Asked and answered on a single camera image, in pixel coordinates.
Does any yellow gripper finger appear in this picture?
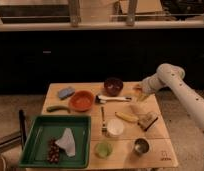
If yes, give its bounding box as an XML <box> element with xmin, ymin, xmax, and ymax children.
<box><xmin>138</xmin><ymin>93</ymin><xmax>150</xmax><ymax>102</ymax></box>

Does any orange apple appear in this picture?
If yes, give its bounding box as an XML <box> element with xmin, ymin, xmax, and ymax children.
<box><xmin>133</xmin><ymin>84</ymin><xmax>142</xmax><ymax>93</ymax></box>

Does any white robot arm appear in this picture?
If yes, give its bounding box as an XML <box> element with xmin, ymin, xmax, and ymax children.
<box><xmin>140</xmin><ymin>63</ymin><xmax>204</xmax><ymax>134</ymax></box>

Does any white plastic cup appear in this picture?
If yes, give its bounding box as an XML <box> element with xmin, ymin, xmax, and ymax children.
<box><xmin>107</xmin><ymin>119</ymin><xmax>124</xmax><ymax>137</ymax></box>

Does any metal cup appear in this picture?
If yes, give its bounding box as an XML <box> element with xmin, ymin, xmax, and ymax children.
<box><xmin>134</xmin><ymin>138</ymin><xmax>150</xmax><ymax>156</ymax></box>

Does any green plastic cup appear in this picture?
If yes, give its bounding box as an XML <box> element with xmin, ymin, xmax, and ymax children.
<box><xmin>95</xmin><ymin>141</ymin><xmax>112</xmax><ymax>158</ymax></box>

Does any wooden block brush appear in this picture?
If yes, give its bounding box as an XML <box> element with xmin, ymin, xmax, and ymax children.
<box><xmin>138</xmin><ymin>112</ymin><xmax>158</xmax><ymax>131</ymax></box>

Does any yellow banana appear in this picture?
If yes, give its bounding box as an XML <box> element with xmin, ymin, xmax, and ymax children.
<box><xmin>115</xmin><ymin>112</ymin><xmax>139</xmax><ymax>123</ymax></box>

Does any dark brown bowl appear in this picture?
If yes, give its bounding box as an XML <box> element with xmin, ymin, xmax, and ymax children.
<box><xmin>104</xmin><ymin>77</ymin><xmax>123</xmax><ymax>96</ymax></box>

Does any metal fork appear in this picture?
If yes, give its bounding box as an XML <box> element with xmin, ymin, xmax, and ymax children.
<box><xmin>101</xmin><ymin>106</ymin><xmax>107</xmax><ymax>132</ymax></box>

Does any orange bowl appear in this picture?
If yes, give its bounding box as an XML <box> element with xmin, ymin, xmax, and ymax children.
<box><xmin>68</xmin><ymin>91</ymin><xmax>94</xmax><ymax>112</ymax></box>

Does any blue sponge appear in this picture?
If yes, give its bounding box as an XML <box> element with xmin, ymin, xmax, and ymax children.
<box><xmin>57</xmin><ymin>87</ymin><xmax>75</xmax><ymax>100</ymax></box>

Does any green cucumber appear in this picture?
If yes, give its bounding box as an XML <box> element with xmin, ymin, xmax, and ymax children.
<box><xmin>46</xmin><ymin>105</ymin><xmax>71</xmax><ymax>113</ymax></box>

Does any white cloth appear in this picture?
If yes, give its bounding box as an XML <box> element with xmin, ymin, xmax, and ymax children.
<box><xmin>55</xmin><ymin>128</ymin><xmax>76</xmax><ymax>157</ymax></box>

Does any green plastic tray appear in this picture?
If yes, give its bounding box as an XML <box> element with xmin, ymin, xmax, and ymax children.
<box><xmin>19</xmin><ymin>115</ymin><xmax>91</xmax><ymax>169</ymax></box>

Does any red grapes bunch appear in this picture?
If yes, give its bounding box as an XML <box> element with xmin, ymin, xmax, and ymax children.
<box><xmin>47</xmin><ymin>139</ymin><xmax>59</xmax><ymax>163</ymax></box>

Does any black chair frame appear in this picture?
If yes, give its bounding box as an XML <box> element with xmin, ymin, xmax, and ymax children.
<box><xmin>0</xmin><ymin>110</ymin><xmax>27</xmax><ymax>153</ymax></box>

